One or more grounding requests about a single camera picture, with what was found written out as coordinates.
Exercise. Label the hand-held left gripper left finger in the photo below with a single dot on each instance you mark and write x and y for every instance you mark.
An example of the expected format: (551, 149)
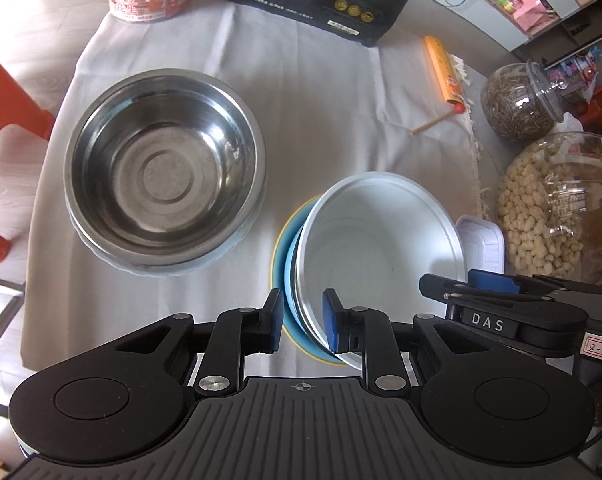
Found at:
(275, 320)

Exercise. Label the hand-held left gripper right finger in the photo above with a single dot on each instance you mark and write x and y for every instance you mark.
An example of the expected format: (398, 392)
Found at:
(332, 320)

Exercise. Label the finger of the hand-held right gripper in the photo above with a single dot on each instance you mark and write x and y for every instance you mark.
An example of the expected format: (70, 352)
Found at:
(571, 294)
(491, 282)

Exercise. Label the blue bowl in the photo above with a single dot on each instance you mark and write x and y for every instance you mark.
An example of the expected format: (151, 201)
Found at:
(292, 285)

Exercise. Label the blue plate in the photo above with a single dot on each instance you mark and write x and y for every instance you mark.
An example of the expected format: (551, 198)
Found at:
(276, 265)

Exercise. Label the white metal bowl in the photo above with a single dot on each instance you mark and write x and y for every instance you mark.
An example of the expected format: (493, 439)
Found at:
(381, 250)

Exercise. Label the stainless steel bowl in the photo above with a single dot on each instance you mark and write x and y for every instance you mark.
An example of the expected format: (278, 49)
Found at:
(161, 175)

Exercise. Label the large glass jar of peanuts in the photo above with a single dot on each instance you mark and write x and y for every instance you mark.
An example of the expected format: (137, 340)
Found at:
(546, 210)

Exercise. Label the wooden stick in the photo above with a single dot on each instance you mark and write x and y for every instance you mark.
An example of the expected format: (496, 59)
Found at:
(431, 124)

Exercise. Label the small glass jar dark contents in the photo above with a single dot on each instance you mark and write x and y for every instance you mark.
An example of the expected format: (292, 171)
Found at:
(516, 105)

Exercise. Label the white fringed tablecloth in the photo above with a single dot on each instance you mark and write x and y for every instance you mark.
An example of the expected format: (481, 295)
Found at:
(331, 120)

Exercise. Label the orange packet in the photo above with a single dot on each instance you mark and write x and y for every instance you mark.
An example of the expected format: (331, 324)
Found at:
(443, 70)

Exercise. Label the white cabinet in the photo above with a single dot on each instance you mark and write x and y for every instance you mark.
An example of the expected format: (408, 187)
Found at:
(581, 35)

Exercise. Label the pink paper bag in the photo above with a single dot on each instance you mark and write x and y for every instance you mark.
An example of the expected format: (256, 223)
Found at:
(531, 10)

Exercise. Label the black snack bag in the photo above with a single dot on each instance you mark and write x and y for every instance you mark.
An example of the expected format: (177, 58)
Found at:
(306, 5)

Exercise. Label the orange chair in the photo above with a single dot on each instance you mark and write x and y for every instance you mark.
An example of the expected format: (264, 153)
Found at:
(21, 110)

